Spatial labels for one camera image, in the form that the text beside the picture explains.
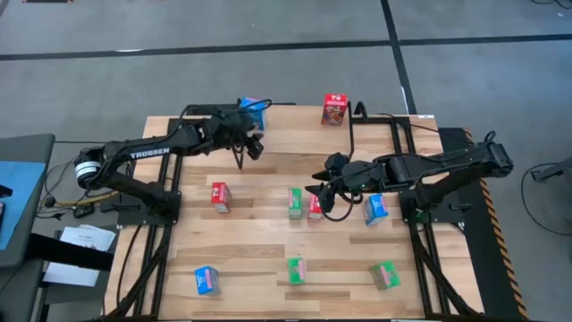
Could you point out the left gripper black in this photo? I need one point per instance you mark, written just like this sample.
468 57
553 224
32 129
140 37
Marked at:
223 129

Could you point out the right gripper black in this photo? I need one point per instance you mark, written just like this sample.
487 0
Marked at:
362 176

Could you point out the blue Rice Krispies cereal box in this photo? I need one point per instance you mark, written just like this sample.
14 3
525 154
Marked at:
375 210
258 115
206 279

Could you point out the red Froot Loops cereal box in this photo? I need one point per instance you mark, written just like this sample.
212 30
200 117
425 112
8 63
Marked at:
314 211
333 111
220 197

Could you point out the green Apple Jacks cereal box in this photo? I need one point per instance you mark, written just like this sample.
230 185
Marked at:
295 201
296 270
384 275

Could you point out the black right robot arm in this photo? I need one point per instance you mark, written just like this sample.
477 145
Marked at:
447 161

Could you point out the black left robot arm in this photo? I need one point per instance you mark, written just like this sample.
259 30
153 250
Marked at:
147 152

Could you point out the black power strip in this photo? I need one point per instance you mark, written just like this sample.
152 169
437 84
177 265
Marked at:
203 110

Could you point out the black panel with hazard stripe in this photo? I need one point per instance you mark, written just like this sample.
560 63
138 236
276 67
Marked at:
487 268

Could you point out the small black controller box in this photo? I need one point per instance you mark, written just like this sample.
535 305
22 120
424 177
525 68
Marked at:
83 210

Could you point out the white paper sheet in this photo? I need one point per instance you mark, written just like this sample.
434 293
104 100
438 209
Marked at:
89 237
71 273

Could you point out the grey desk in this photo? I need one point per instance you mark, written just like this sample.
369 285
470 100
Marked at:
27 147

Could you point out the black bar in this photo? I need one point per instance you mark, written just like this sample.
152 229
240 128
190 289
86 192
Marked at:
67 252

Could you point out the grey stand leg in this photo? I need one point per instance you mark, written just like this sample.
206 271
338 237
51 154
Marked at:
556 169

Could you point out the blue mat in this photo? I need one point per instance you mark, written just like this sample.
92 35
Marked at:
18 197

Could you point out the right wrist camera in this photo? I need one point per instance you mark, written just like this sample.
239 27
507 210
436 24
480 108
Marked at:
336 162

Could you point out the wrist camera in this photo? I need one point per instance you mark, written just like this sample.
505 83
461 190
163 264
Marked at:
255 146
336 162

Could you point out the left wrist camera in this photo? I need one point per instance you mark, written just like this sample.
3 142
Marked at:
255 146

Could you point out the wooden shelf with black frame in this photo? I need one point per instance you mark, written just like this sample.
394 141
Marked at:
299 134

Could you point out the black aluminium table frame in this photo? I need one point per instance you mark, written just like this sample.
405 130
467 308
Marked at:
384 121

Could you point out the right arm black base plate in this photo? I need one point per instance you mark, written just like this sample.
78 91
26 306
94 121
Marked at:
451 214

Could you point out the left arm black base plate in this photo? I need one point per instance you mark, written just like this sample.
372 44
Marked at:
134 218

